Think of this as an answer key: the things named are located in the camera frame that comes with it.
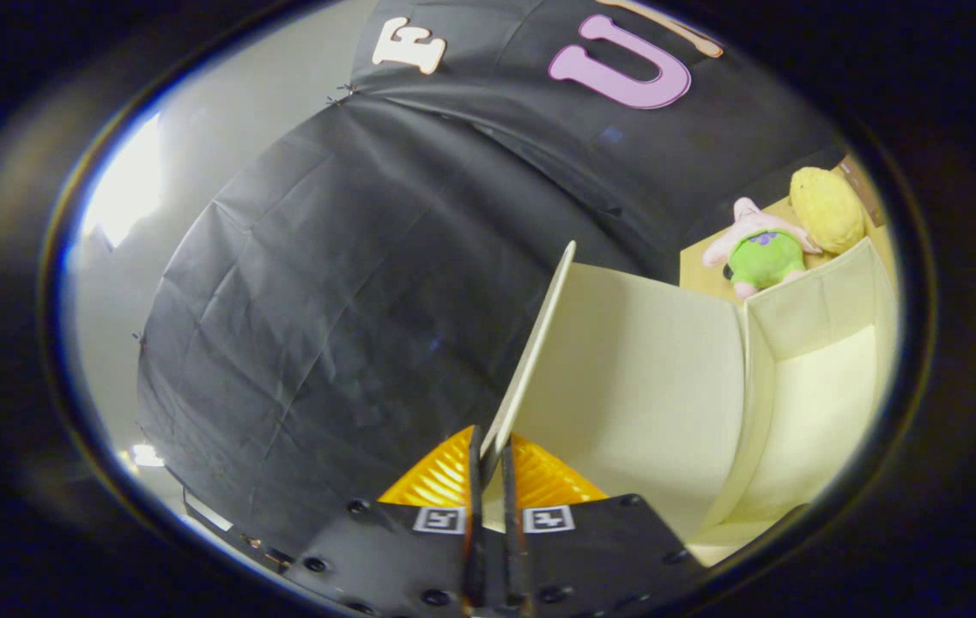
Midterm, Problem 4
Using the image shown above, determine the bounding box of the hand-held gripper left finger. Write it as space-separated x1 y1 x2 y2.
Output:
282 426 487 617

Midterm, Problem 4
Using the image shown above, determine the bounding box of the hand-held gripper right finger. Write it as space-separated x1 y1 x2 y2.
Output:
500 432 705 617

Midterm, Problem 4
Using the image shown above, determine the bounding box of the beige fabric storage box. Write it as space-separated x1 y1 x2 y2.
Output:
481 239 900 567

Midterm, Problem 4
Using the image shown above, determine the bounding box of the pink and green plush toy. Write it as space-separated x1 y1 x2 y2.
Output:
702 197 823 301

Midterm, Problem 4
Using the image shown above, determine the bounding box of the round yellow plush toy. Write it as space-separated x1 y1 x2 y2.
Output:
790 167 866 256

